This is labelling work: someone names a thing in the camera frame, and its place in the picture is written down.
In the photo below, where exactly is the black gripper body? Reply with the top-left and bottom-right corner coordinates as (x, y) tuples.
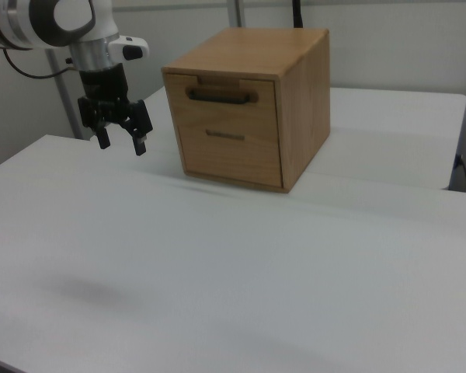
(78, 61), (140, 122)

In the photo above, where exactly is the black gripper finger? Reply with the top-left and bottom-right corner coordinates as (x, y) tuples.
(77, 96), (111, 150)
(120, 99), (155, 157)

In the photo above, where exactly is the wooden drawer with black handle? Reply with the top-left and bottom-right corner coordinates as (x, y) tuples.
(165, 73), (281, 147)

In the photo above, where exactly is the wooden drawer with slot grip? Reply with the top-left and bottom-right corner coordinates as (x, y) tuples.
(176, 124), (285, 185)

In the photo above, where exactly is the wooden drawer cabinet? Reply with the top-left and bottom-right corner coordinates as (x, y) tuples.
(161, 26), (332, 194)

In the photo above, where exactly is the black vertical pole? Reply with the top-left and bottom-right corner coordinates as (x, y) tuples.
(291, 0), (305, 30)

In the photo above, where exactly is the grey aluminium frame post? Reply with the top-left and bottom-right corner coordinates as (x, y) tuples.
(45, 49), (83, 141)
(228, 0), (246, 29)

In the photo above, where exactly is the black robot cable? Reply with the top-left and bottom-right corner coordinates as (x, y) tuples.
(1, 47), (82, 80)

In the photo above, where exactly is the black cable at table side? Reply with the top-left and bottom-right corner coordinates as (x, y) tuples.
(455, 154), (466, 193)

